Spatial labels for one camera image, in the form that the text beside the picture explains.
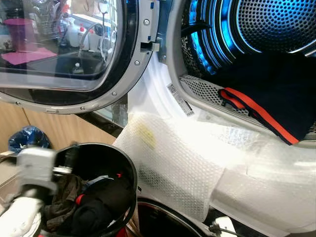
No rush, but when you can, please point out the white barcode label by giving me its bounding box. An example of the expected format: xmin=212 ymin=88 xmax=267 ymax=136
xmin=167 ymin=83 xmax=195 ymax=117

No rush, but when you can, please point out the clear bubble wrap sheet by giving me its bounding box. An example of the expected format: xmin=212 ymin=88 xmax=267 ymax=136
xmin=113 ymin=111 xmax=316 ymax=223

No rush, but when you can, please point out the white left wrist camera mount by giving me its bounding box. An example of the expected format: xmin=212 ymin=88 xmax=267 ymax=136
xmin=16 ymin=147 xmax=57 ymax=193

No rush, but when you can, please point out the perforated steel dryer drum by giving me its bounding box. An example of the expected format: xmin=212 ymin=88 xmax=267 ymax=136
xmin=180 ymin=0 xmax=316 ymax=79

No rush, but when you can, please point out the white dryer housing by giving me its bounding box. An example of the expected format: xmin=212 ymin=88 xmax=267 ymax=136
xmin=127 ymin=0 xmax=316 ymax=198

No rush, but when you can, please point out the olive brown garment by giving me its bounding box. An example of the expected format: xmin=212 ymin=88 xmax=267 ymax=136
xmin=44 ymin=174 xmax=84 ymax=233

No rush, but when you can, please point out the round glass dryer door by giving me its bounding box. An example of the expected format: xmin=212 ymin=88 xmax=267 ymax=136
xmin=0 ymin=0 xmax=161 ymax=114

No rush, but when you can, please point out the blue grey garment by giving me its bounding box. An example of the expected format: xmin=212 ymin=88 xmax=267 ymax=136
xmin=81 ymin=173 xmax=117 ymax=191

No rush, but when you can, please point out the navy garment with orange stripe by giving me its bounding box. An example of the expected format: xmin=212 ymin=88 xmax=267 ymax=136
xmin=207 ymin=52 xmax=316 ymax=145

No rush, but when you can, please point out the white plastic bracket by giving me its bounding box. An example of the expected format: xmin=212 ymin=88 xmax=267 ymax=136
xmin=216 ymin=216 xmax=237 ymax=235

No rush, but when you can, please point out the black garment with red trim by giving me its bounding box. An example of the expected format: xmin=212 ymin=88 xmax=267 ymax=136
xmin=72 ymin=173 xmax=131 ymax=237

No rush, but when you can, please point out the red plastic object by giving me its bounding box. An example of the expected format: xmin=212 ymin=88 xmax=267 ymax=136
xmin=114 ymin=226 xmax=130 ymax=237

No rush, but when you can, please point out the grey perforated lint filter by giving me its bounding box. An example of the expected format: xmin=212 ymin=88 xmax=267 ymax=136
xmin=179 ymin=74 xmax=316 ymax=139

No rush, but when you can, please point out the black round laundry bucket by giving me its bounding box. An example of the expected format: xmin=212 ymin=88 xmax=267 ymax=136
xmin=37 ymin=142 xmax=139 ymax=237

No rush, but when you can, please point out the bin with blue bag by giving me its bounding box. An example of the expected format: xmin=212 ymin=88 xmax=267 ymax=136
xmin=7 ymin=125 xmax=51 ymax=154

